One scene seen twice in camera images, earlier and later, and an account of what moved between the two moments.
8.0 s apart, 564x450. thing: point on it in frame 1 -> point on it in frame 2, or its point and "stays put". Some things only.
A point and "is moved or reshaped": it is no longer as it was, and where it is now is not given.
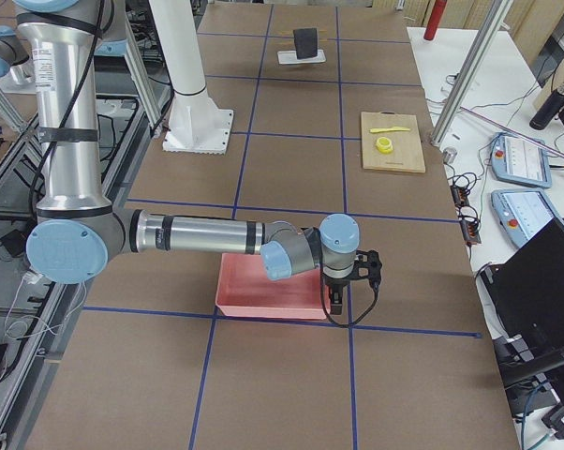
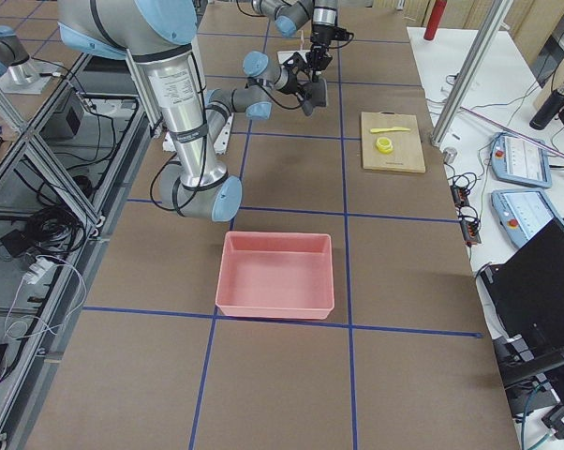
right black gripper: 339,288 -> 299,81
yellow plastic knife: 394,128 stays put
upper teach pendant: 518,161 stays put
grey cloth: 305,42 is moved or reshaped
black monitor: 537,292 stays put
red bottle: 432,27 stays put
